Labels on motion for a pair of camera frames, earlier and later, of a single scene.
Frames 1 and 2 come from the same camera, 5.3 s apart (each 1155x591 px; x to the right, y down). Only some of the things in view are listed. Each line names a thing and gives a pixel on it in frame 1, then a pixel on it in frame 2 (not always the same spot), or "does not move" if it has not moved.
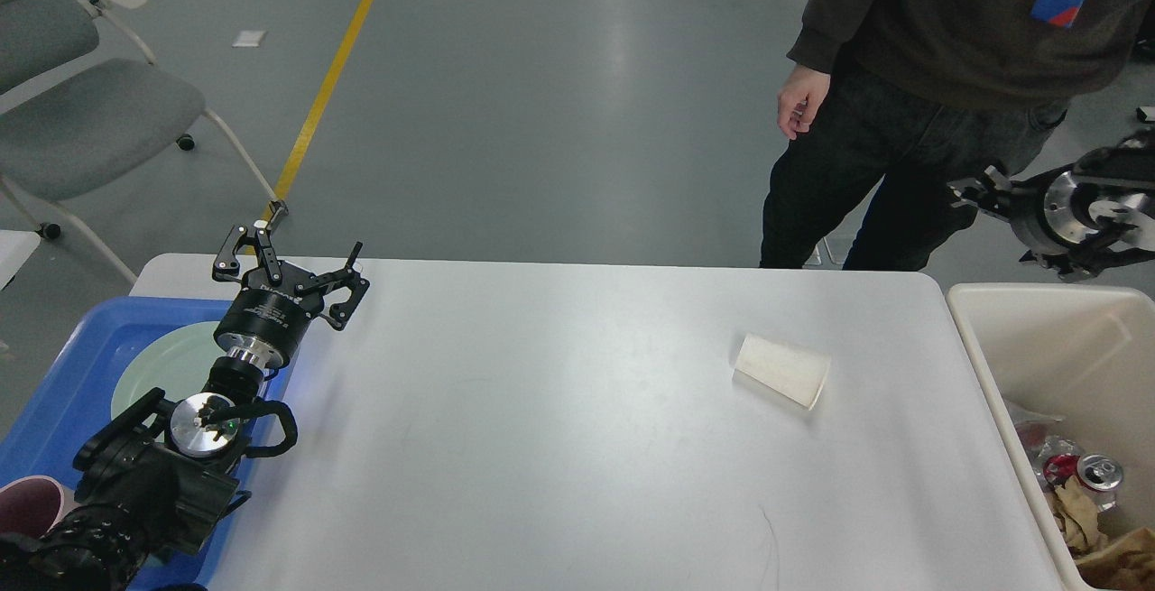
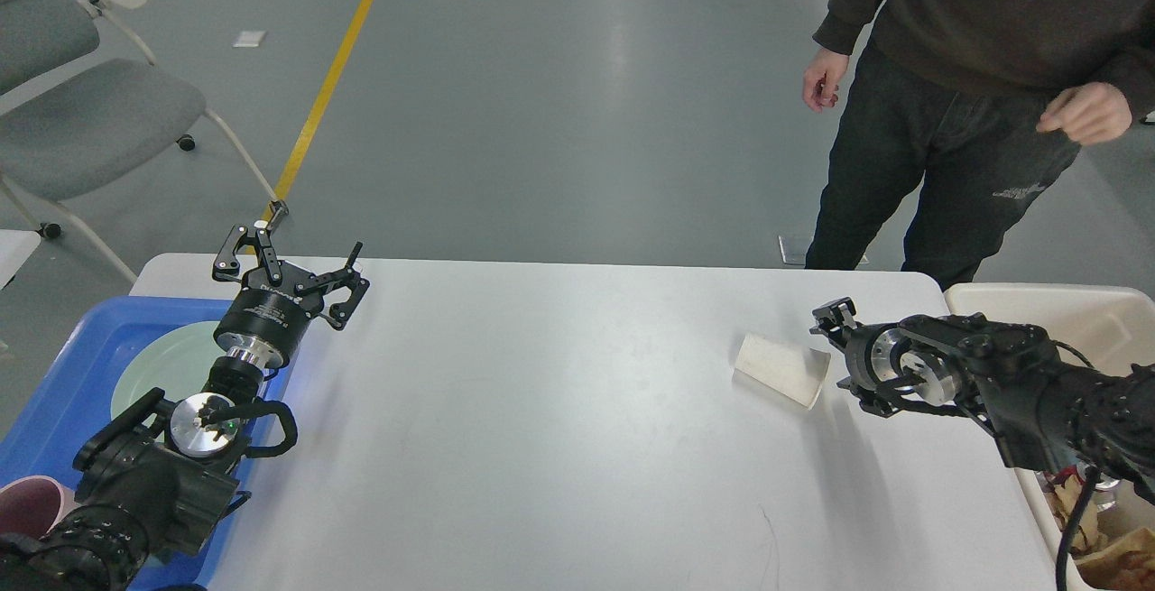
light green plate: x=177 y=361 does not move
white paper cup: x=796 y=375 does not move
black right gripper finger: x=984 y=191 -> x=833 y=319
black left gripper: x=266 y=322 does not move
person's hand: x=799 y=98 -> x=821 y=78
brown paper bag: x=1126 y=564 does not move
